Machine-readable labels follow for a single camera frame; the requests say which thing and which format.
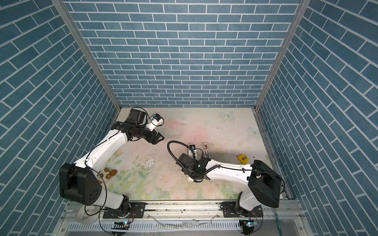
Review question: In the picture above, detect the pink stapler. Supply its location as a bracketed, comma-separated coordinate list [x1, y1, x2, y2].
[204, 143, 210, 159]

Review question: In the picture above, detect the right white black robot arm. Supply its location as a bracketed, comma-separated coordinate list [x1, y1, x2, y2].
[167, 141, 285, 216]

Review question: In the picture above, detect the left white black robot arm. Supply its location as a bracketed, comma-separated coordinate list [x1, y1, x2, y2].
[59, 107, 164, 217]

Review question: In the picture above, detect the brown white mushroom toy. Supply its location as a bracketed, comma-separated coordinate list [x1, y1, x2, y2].
[103, 168, 118, 180]

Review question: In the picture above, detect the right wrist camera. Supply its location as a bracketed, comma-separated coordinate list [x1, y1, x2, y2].
[187, 145, 197, 158]

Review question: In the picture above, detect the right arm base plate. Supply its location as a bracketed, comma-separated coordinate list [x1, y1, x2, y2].
[220, 201, 263, 218]

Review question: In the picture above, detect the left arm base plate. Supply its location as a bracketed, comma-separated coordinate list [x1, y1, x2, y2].
[103, 202, 146, 219]

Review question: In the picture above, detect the aluminium front rail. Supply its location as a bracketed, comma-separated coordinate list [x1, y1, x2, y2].
[59, 199, 305, 225]

